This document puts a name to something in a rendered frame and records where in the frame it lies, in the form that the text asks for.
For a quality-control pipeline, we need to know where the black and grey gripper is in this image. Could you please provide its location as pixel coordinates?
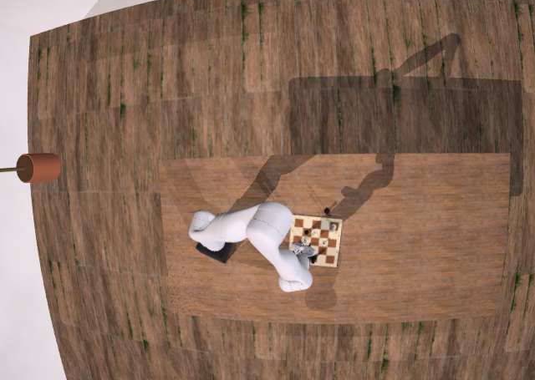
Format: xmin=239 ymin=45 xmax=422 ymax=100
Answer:
xmin=291 ymin=240 xmax=316 ymax=268

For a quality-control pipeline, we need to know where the chessboard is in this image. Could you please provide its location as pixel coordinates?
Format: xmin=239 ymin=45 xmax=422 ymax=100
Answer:
xmin=289 ymin=215 xmax=343 ymax=267

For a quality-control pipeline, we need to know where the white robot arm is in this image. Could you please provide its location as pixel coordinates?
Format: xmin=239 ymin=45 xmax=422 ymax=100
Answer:
xmin=189 ymin=201 xmax=313 ymax=292

